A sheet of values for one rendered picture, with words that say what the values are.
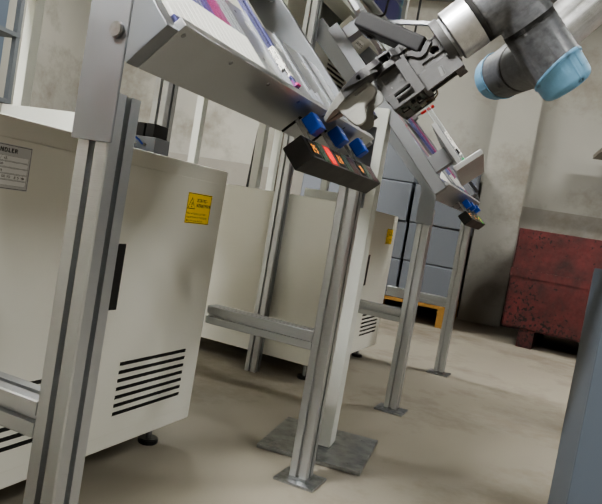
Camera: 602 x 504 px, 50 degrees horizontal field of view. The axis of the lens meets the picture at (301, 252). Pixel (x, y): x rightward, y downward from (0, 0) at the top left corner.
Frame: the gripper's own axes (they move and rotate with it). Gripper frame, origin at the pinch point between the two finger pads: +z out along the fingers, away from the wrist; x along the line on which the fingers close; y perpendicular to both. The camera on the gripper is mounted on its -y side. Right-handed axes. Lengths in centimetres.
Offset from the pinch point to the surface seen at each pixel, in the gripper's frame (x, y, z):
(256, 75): -18.8, -2.3, 2.0
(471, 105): 401, -103, -17
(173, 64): -32.3, -2.3, 5.9
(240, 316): 32, 12, 46
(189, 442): 33, 30, 74
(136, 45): -38.0, -3.0, 6.2
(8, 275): -24, 0, 47
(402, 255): 321, -23, 71
